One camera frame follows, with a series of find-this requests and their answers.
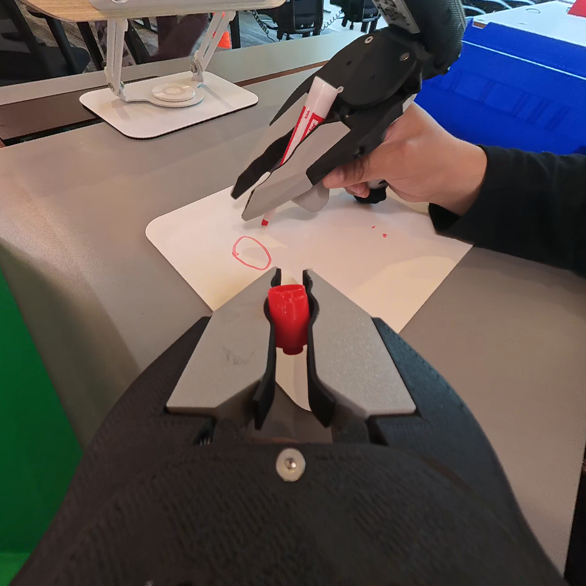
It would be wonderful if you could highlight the blue plastic bin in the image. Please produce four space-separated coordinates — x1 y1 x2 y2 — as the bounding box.
414 18 586 154

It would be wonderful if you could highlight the red marker cap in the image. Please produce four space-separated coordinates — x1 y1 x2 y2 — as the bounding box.
267 284 308 355

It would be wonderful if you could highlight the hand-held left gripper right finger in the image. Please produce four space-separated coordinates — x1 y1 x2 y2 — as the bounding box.
302 268 416 427

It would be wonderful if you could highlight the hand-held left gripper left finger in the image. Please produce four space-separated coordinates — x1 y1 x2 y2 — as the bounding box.
166 267 284 430

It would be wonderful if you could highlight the white whiteboard sheet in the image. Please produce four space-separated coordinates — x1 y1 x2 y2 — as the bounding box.
146 185 473 413

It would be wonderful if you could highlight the green plastic bin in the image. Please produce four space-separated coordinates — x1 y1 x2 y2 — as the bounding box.
0 270 83 586

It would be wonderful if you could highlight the wooden-edged desk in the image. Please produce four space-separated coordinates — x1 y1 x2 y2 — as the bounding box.
467 0 586 53

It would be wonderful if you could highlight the red dry erase marker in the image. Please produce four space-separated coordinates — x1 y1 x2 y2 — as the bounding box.
261 75 344 227

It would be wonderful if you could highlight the person's right hand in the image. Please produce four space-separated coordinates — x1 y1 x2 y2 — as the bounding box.
320 102 489 216

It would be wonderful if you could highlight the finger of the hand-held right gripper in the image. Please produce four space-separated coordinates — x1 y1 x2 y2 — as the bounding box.
230 75 321 201
241 120 352 222

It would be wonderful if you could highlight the white metal stand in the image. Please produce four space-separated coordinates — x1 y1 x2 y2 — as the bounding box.
79 7 259 139

